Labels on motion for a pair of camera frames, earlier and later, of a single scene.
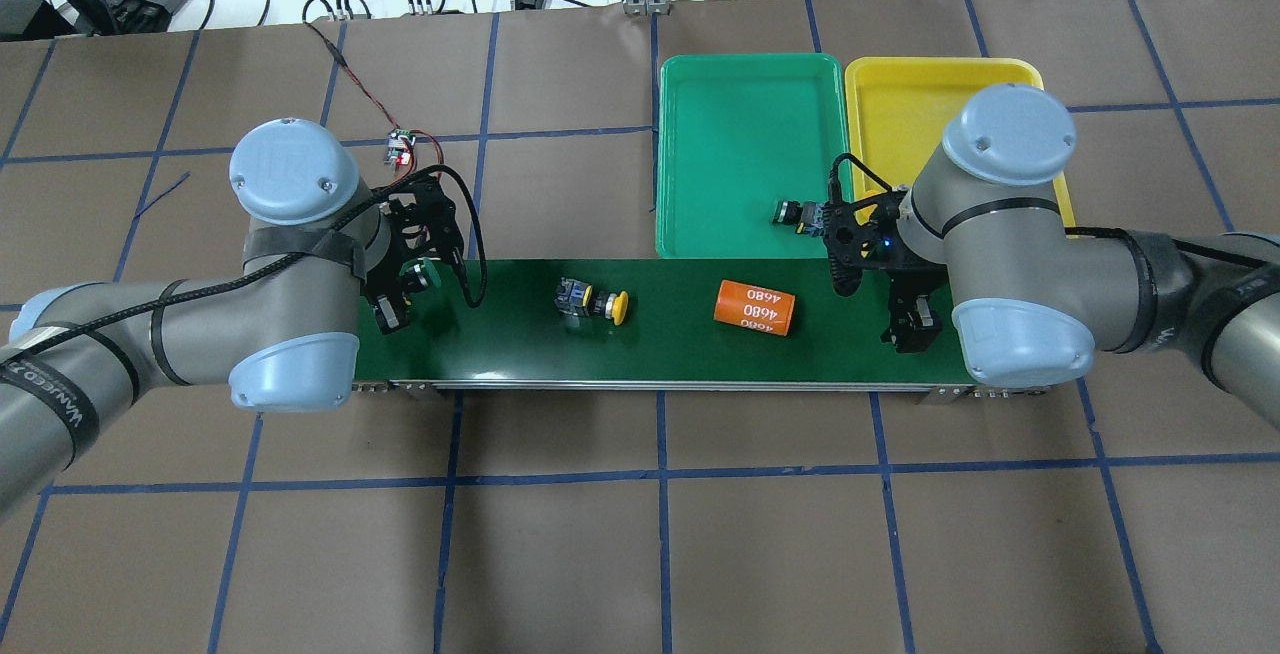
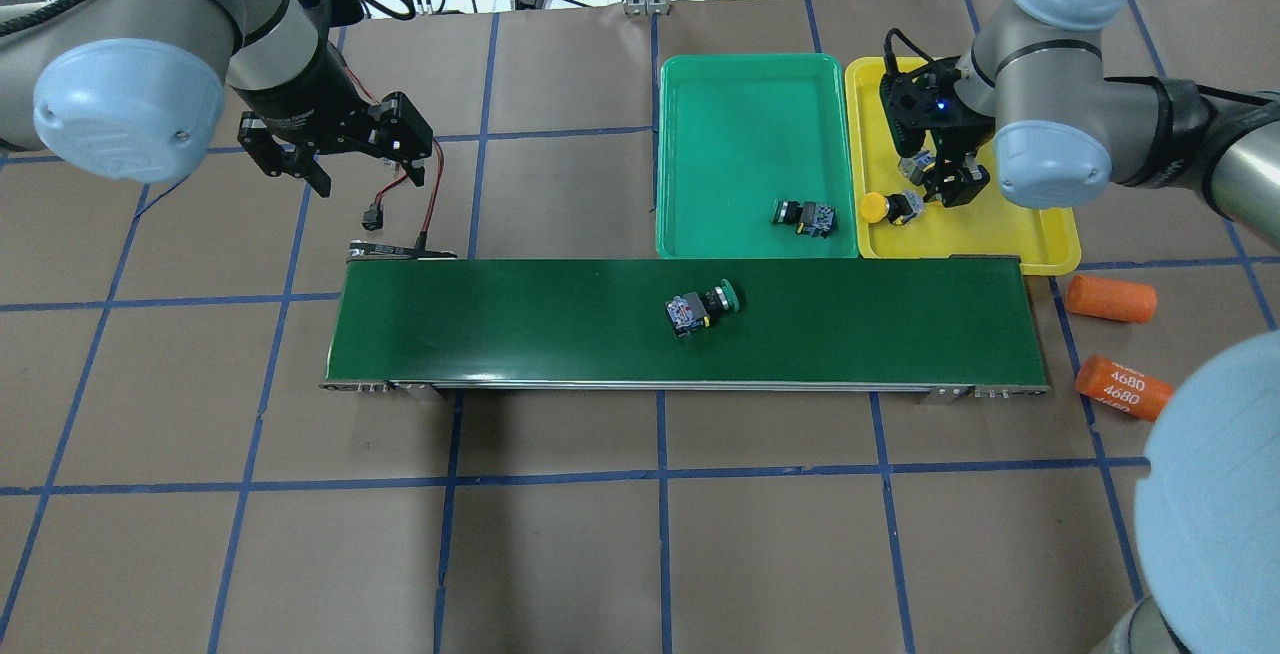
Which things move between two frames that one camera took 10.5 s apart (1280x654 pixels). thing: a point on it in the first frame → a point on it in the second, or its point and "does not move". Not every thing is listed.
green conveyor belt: (659, 326) does not move
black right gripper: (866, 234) → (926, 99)
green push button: (809, 217) does not move
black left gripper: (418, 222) → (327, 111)
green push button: (421, 270) → (689, 311)
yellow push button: (578, 299) → (914, 166)
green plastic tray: (737, 134) does not move
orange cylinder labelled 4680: (754, 308) → (1126, 389)
